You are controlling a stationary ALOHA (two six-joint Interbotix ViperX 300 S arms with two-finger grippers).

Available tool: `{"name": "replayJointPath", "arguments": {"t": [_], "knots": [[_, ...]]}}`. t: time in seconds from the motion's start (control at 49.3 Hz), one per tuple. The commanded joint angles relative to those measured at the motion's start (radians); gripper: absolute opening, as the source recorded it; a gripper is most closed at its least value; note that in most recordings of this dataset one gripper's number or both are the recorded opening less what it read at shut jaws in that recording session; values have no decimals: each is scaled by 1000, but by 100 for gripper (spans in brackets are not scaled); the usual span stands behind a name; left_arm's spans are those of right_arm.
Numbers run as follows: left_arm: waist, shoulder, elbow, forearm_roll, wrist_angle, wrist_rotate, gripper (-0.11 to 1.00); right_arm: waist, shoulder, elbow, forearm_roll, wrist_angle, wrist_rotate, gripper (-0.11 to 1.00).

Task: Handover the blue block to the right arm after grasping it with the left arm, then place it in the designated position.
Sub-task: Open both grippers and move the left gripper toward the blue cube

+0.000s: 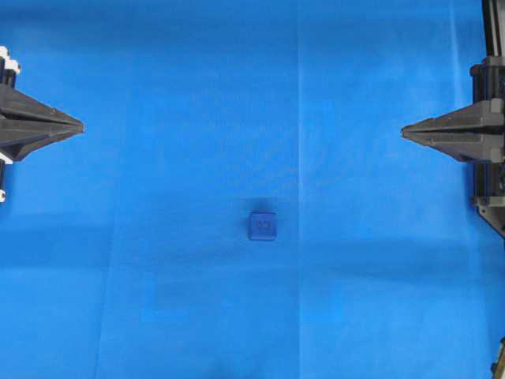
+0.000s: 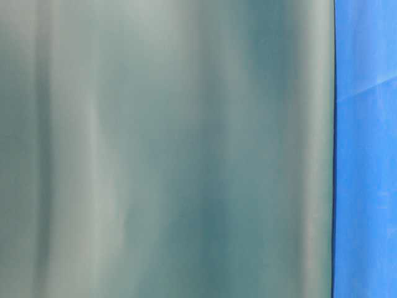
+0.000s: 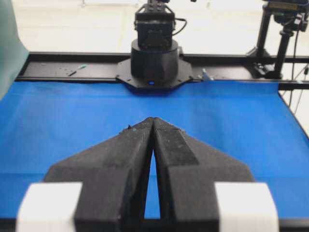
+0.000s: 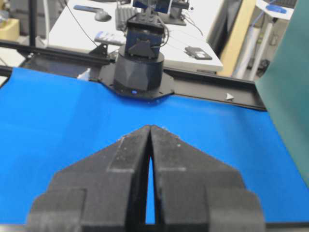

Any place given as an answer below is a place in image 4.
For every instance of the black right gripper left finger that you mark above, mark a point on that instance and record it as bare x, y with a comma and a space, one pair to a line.
104, 192

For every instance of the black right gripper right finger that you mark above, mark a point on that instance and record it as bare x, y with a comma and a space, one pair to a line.
195, 192

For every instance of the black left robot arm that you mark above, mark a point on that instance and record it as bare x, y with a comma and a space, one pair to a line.
138, 71

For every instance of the blue table cloth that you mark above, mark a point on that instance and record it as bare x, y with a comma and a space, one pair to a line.
48, 122

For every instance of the green backdrop sheet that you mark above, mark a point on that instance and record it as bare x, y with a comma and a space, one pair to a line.
284, 88

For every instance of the white desk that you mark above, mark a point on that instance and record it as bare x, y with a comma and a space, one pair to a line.
76, 30

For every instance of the grey computer mouse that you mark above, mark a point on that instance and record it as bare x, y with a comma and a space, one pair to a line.
102, 16

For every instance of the black keyboard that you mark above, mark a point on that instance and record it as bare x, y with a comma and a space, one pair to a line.
122, 14

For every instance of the black aluminium frame rail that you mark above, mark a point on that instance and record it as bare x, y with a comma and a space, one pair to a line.
184, 83

